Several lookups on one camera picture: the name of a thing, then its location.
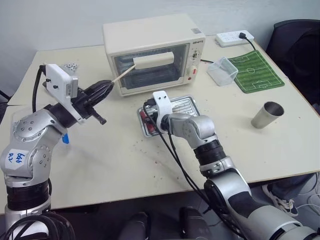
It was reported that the wooden skewer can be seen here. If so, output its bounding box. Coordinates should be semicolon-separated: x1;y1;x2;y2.
109;63;137;83

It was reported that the black office chair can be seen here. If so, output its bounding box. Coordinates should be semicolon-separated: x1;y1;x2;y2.
264;19;320;103

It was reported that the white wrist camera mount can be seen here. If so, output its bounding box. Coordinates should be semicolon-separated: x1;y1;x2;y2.
152;91;174;126
44;63;86;125

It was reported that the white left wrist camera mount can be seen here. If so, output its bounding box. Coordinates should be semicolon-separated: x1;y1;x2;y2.
44;63;86;125

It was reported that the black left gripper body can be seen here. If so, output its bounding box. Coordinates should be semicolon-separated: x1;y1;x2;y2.
71;86;108;126

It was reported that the clear plastic container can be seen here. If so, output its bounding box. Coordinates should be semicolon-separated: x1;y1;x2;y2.
206;56;239;87

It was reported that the stainless steel cup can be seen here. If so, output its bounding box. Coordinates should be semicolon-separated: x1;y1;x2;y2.
250;101;286;129

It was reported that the white floor cable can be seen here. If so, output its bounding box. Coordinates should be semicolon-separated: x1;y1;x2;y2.
296;201;320;212

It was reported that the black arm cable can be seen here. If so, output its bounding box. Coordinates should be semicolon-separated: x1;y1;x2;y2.
31;64;50;113
165;126;241;238
142;104;242;240

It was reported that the cream toaster oven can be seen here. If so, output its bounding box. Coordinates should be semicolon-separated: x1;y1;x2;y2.
102;13;207;98

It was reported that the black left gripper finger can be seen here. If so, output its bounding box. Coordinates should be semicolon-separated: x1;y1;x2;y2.
86;83;116;104
83;79;113;94

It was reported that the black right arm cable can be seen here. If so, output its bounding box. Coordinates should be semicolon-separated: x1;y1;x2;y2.
142;104;242;240
165;126;241;238

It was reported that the small soccer pattern piece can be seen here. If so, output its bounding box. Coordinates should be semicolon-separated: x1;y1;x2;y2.
63;62;79;72

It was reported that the black plug with cable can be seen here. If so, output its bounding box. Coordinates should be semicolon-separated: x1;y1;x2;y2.
238;32;259;51

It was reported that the white power strip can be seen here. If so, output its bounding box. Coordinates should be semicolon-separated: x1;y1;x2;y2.
215;29;256;48

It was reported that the black cable bundle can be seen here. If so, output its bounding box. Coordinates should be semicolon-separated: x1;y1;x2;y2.
0;211;76;240

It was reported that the green soccer field mat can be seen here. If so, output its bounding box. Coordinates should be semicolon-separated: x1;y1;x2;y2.
227;49;286;95

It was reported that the ribbed metal tray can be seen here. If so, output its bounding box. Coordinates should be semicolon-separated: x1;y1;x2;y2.
136;94;201;139

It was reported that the dark rounded shape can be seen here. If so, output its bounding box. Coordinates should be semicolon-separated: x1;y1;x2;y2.
178;206;210;240
124;211;152;240

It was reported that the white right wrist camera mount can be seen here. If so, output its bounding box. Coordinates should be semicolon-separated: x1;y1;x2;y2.
152;91;174;126

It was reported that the person's leg in jeans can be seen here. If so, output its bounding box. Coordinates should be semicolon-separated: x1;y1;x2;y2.
270;173;316;201

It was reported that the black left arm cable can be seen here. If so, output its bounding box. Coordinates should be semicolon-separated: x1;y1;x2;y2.
31;64;50;113

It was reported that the white and black sneaker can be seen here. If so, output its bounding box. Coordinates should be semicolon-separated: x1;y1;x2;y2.
261;183;300;218

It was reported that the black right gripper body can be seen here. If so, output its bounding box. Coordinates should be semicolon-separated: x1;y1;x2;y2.
142;97;161;119

